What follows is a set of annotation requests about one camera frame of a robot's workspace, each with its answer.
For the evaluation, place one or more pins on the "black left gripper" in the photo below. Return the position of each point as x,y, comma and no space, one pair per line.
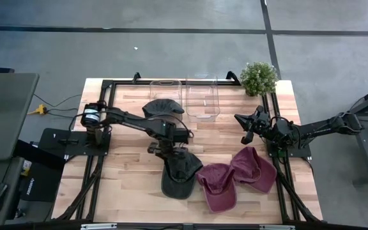
168,150

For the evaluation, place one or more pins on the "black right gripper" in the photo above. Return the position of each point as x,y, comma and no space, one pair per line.
260,123

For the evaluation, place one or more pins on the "black cap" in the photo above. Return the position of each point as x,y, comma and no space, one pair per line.
179,182
161,107

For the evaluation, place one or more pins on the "maroon cap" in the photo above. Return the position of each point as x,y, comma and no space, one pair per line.
254,169
217,188

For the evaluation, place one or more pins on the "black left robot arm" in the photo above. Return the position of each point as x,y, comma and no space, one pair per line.
129,121

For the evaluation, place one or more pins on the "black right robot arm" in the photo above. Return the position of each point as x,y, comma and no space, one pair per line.
315,127

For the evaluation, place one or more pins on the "clear plastic bin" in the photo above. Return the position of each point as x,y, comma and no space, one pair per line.
166,89
203,102

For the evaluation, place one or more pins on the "small green potted plant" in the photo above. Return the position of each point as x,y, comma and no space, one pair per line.
259,78

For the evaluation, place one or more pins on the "yellow power plug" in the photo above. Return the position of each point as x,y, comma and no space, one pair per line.
38,110

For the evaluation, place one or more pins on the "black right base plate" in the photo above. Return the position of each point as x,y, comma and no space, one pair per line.
299,150

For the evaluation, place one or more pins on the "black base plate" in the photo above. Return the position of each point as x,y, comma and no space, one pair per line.
56,142
299,150

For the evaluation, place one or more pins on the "black metal table frame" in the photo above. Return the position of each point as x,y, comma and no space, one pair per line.
110,96

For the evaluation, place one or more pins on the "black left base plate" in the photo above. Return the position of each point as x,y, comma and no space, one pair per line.
56,142

